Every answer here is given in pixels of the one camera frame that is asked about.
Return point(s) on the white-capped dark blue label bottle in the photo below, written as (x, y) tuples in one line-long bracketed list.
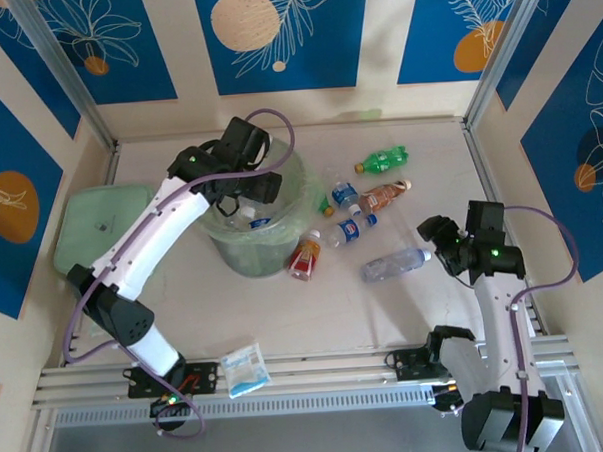
[(344, 194)]

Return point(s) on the clear Pepsi label bottle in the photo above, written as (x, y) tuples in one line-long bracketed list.
[(347, 232)]

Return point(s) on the aluminium frame post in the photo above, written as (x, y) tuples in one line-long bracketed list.
[(67, 76), (499, 52)]

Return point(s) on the green mesh waste bin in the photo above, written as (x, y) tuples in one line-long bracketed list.
[(263, 258)]

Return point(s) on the green bin lid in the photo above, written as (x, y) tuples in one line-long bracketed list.
[(91, 220)]

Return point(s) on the aluminium long cross rail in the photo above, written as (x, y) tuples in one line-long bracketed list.
[(338, 372)]

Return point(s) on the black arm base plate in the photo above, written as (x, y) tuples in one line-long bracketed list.
[(412, 363), (203, 378)]

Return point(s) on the clear silver-capped bottle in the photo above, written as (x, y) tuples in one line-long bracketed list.
[(388, 266)]

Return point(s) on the brown tea plastic bottle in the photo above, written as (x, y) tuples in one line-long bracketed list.
[(380, 197)]

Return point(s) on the blue white tissue packet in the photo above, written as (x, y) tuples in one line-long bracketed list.
[(245, 371)]

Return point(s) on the grey metal sheet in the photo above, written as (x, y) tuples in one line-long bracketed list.
[(316, 440)]

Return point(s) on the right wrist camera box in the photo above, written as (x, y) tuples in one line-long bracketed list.
[(484, 218)]

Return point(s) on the white-capped blue label water bottle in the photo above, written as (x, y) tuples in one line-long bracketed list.
[(258, 221)]

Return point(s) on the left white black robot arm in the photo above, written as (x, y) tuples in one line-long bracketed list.
[(147, 243)]

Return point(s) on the aluminium side rail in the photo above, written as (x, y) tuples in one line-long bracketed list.
[(478, 153)]

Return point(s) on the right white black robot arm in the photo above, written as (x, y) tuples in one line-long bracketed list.
[(496, 322)]

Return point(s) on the green plastic soda bottle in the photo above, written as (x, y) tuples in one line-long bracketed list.
[(325, 205), (386, 159)]

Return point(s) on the clear green bin liner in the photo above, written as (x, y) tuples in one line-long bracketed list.
[(307, 195)]

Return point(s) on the blue floral wall panel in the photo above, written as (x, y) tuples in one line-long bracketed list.
[(571, 214), (19, 73), (7, 259), (138, 43), (563, 24), (423, 30), (323, 35)]

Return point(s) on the clear plastic wrapper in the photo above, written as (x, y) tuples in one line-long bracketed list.
[(93, 330)]

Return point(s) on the red label juice bottle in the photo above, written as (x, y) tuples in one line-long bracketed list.
[(305, 261)]

